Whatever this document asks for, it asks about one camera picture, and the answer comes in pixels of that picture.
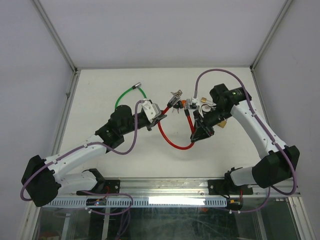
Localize keys of orange padlock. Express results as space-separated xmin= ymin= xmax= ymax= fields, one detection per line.
xmin=172 ymin=104 xmax=180 ymax=114

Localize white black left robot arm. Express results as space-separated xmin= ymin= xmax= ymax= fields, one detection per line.
xmin=20 ymin=103 xmax=166 ymax=207

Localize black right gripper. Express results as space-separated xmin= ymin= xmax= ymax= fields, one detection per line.
xmin=191 ymin=106 xmax=232 ymax=143

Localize green cable lock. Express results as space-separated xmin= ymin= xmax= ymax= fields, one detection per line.
xmin=114 ymin=82 xmax=147 ymax=109

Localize orange black padlock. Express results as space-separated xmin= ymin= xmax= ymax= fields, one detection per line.
xmin=177 ymin=100 xmax=186 ymax=109

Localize small brass long-shackle padlock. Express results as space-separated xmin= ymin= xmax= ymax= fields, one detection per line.
xmin=200 ymin=97 xmax=214 ymax=106

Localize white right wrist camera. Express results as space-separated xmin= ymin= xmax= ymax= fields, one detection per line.
xmin=186 ymin=97 xmax=201 ymax=110

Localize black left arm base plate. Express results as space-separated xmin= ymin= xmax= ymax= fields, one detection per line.
xmin=87 ymin=178 xmax=121 ymax=196

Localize red cable lock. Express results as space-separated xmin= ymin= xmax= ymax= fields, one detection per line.
xmin=157 ymin=100 xmax=194 ymax=151

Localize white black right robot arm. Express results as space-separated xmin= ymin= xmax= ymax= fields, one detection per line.
xmin=190 ymin=84 xmax=300 ymax=196

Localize large brass padlock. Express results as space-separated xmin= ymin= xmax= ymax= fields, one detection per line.
xmin=217 ymin=120 xmax=227 ymax=128

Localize silver keys of red lock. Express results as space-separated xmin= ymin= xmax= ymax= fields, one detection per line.
xmin=171 ymin=89 xmax=183 ymax=98

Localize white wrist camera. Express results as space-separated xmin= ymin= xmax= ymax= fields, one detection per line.
xmin=141 ymin=98 xmax=162 ymax=123
xmin=186 ymin=97 xmax=201 ymax=110

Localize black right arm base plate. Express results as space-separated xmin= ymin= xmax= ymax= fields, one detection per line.
xmin=207 ymin=179 xmax=253 ymax=197

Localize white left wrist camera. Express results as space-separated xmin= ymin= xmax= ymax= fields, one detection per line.
xmin=141 ymin=98 xmax=162 ymax=123

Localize aluminium mounting rail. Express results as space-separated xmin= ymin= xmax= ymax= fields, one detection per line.
xmin=31 ymin=176 xmax=301 ymax=198

